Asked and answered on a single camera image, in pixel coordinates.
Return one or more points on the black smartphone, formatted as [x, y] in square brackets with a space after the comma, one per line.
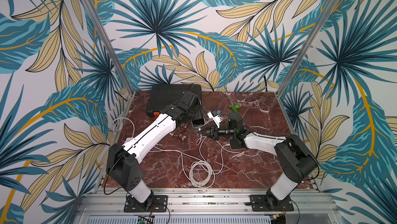
[198, 123]

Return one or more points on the aluminium front rail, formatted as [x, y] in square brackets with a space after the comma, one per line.
[209, 201]

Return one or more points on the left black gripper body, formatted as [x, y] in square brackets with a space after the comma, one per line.
[196, 113]

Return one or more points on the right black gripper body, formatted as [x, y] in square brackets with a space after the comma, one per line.
[214, 132]

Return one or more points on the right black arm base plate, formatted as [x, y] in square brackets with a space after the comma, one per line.
[267, 203]

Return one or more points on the green toy drill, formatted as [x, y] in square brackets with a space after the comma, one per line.
[235, 108]

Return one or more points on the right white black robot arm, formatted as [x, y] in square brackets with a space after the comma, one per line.
[295, 159]

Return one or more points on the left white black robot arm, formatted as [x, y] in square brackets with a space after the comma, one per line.
[123, 164]

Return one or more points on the small metal ring parts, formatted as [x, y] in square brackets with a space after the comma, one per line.
[180, 135]

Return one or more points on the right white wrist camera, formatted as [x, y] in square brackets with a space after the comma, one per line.
[215, 116]

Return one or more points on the black plastic tool case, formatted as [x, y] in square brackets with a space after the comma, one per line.
[165, 94]

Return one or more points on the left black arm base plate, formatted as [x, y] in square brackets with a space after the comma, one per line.
[156, 204]

